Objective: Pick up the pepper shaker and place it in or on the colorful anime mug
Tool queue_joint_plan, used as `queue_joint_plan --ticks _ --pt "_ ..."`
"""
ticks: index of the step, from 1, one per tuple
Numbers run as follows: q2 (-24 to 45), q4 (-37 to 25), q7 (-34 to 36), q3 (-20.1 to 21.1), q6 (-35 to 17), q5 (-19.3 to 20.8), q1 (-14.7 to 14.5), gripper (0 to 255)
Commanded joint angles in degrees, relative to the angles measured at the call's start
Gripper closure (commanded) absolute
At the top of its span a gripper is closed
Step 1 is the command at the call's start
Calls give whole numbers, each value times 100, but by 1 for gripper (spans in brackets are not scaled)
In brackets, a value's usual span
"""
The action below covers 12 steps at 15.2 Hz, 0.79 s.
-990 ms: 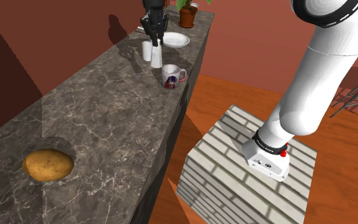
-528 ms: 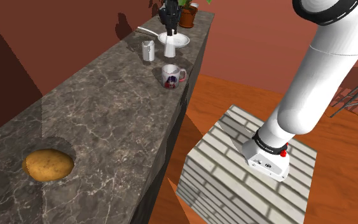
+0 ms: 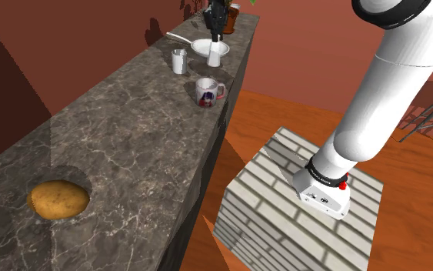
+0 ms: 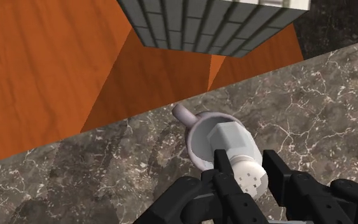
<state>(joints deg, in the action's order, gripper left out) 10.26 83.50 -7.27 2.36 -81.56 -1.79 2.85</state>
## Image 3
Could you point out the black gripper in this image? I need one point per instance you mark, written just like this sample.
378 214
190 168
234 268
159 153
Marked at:
215 17

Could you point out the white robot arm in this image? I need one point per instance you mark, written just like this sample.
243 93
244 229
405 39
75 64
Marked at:
381 94

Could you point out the brown plant pot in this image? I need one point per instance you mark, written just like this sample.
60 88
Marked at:
231 20

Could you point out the white frying pan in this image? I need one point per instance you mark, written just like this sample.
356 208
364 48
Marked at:
201 47

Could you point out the white bottle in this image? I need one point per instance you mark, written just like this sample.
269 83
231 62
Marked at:
214 56

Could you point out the plain white cup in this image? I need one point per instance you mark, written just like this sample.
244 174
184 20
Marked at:
179 62

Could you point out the white mug with picture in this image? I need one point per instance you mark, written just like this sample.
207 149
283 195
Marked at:
206 92

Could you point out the brick patterned robot stand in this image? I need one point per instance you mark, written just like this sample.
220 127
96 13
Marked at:
276 225

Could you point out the brown potato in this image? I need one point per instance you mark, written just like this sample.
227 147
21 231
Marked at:
58 199

